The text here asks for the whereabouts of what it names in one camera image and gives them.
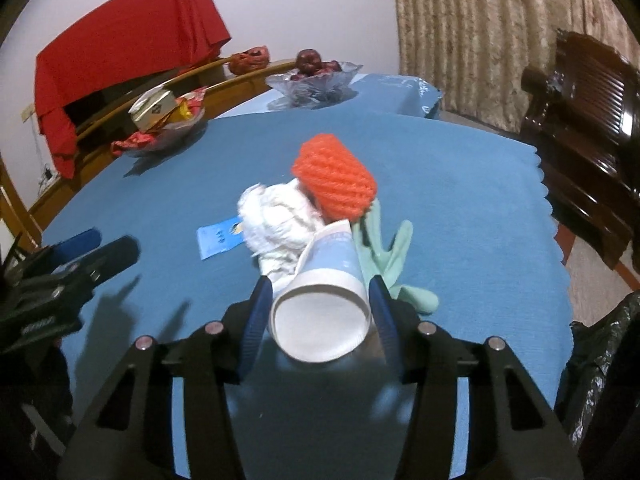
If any white blue paper cup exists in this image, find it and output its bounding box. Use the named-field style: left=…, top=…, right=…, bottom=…
left=269, top=220, right=372, bottom=364

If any black trash bin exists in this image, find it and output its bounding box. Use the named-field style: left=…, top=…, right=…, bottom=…
left=554, top=292, right=639, bottom=462

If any blue paper card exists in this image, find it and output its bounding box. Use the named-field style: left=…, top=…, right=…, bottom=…
left=196, top=217, right=244, bottom=260

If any white crumpled tissue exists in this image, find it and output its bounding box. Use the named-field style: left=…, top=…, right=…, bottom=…
left=238, top=178, right=324, bottom=295

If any gold white box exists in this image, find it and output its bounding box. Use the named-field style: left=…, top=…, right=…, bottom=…
left=128, top=87, right=177, bottom=132

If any glass snack bowl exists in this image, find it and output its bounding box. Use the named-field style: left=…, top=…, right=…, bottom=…
left=111, top=87, right=206, bottom=157

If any blue felt tablecloth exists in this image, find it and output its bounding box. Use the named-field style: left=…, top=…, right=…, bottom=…
left=44, top=107, right=572, bottom=479

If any wooden bench backrest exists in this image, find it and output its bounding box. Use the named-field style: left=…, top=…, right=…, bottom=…
left=1, top=58, right=294, bottom=252

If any green rubber glove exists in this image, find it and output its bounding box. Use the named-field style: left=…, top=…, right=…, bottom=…
left=352, top=198, right=439, bottom=315

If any orange foam fruit net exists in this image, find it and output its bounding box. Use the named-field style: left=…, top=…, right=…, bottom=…
left=292, top=133, right=378, bottom=222

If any red cloth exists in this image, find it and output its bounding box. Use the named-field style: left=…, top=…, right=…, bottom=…
left=35, top=0, right=231, bottom=179

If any red carved ornament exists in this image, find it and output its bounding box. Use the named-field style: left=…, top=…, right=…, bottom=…
left=229, top=46, right=270, bottom=76

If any glass fruit bowl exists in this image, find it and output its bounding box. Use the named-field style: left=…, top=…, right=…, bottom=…
left=265, top=62, right=362, bottom=112

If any dark red fruit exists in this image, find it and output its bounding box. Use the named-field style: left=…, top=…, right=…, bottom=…
left=291, top=49, right=342, bottom=80

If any dark wooden armchair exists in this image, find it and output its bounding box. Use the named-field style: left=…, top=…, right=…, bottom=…
left=520, top=29, right=639, bottom=268

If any light blue under tablecloth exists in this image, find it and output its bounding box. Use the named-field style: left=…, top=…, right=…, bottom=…
left=221, top=74, right=442, bottom=119

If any beige patterned curtain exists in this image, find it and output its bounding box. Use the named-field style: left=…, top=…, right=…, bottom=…
left=396, top=0, right=639, bottom=132

